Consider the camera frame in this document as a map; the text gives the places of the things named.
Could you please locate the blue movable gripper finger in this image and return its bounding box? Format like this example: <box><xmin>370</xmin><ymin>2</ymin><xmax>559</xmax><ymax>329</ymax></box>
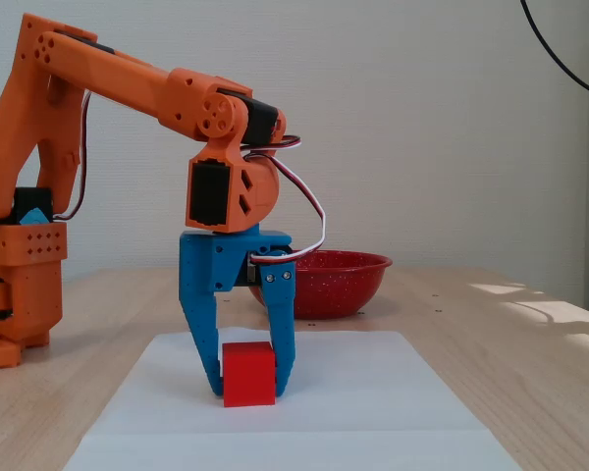
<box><xmin>260</xmin><ymin>261</ymin><xmax>297</xmax><ymax>396</ymax></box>

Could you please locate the blue gripper body with motor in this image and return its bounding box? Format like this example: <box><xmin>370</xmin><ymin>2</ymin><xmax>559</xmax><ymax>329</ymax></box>
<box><xmin>179</xmin><ymin>223</ymin><xmax>294</xmax><ymax>301</ymax></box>

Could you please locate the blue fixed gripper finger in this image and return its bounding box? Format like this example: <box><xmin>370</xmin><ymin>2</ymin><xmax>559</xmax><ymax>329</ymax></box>
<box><xmin>179</xmin><ymin>294</ymin><xmax>225</xmax><ymax>396</ymax></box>

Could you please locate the red cube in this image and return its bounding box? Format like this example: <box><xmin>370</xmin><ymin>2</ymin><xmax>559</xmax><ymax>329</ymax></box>
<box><xmin>222</xmin><ymin>341</ymin><xmax>277</xmax><ymax>408</ymax></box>

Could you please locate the red speckled bowl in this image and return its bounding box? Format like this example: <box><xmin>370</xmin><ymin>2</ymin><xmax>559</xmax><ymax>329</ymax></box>
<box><xmin>247</xmin><ymin>249</ymin><xmax>394</xmax><ymax>320</ymax></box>

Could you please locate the white paper sheet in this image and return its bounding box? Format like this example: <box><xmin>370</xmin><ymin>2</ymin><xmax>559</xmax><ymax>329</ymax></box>
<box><xmin>63</xmin><ymin>329</ymin><xmax>521</xmax><ymax>471</ymax></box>

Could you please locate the white red black gripper wire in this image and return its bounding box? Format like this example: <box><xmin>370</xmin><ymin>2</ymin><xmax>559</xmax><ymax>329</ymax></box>
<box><xmin>240</xmin><ymin>135</ymin><xmax>328</xmax><ymax>266</ymax></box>

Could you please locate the white red black shoulder wire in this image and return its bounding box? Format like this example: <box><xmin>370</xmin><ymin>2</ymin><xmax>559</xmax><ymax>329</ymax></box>
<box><xmin>53</xmin><ymin>89</ymin><xmax>92</xmax><ymax>221</ymax></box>

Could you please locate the black hanging cable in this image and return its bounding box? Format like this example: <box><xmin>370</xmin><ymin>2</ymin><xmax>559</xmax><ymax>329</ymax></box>
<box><xmin>519</xmin><ymin>0</ymin><xmax>589</xmax><ymax>103</ymax></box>

